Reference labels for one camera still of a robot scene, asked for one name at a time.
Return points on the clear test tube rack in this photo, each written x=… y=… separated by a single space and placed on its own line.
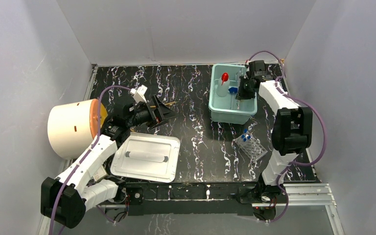
x=252 y=148

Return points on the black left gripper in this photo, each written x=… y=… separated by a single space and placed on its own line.
x=156 y=111

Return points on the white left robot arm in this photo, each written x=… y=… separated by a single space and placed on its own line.
x=66 y=198

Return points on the light teal plastic bin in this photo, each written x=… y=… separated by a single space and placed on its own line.
x=227 y=108

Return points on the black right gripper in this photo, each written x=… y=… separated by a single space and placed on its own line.
x=241 y=94

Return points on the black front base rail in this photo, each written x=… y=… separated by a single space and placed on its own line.
x=201 y=198

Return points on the white plastic bin lid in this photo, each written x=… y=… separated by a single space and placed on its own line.
x=147 y=157

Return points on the small white labelled box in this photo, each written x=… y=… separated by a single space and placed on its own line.
x=100 y=174

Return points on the blue-based glass measuring cylinder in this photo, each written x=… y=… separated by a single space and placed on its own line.
x=233 y=90

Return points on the tan rubber tubing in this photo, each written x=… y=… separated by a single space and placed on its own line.
x=166 y=104

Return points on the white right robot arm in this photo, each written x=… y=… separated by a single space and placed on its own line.
x=292 y=129

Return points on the metal wire test tube holder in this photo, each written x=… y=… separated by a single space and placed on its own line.
x=235 y=102

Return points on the cream cylindrical centrifuge drum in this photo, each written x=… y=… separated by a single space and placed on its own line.
x=72 y=127

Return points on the white red-capped wash bottle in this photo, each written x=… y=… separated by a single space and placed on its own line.
x=223 y=85

